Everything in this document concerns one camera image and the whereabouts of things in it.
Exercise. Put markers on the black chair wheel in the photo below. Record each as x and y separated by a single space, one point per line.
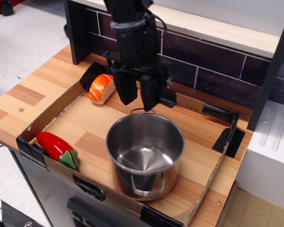
6 8

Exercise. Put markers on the black panel under table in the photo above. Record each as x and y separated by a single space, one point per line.
90 216

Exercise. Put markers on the stainless steel pot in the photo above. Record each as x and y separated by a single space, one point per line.
145 149

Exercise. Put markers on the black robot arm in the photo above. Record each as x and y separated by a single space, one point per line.
133 12

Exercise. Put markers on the red chili pepper toy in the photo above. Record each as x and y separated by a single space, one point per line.
58 149

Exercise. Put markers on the cardboard fence with black tape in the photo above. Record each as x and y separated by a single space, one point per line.
201 188

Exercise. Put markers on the brick pattern backsplash shelf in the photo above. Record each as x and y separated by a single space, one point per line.
232 64

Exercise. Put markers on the salmon nigiri sushi toy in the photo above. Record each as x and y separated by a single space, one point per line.
101 88

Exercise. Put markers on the white plastic sink drainer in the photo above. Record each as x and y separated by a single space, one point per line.
262 170

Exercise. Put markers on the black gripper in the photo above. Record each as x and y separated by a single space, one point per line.
136 59

